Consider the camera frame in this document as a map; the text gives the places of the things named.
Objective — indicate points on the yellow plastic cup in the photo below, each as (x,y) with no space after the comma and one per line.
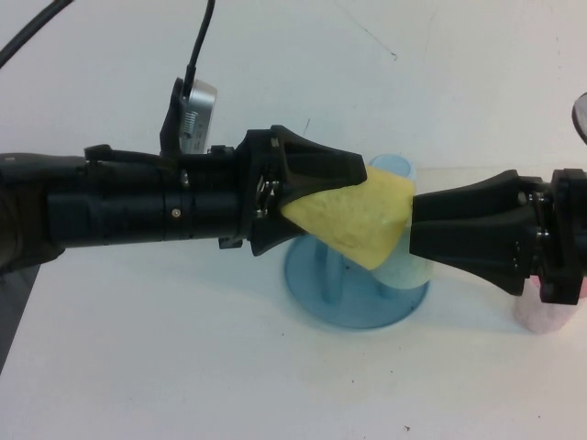
(353,215)

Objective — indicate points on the pink plastic cup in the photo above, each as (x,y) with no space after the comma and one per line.
(541,316)

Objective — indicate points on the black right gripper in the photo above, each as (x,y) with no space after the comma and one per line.
(564,229)

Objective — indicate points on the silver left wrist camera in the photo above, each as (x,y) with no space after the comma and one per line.
(195,119)

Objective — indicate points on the light blue plastic cup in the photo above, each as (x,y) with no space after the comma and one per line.
(394,165)

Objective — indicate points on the pale green plastic cup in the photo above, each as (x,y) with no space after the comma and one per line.
(403,275)

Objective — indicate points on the blue cup stand white caps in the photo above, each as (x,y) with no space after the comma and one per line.
(357,314)

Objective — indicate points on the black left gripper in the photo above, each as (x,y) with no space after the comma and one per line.
(220,197)

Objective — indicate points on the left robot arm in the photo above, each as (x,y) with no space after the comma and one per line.
(91,206)

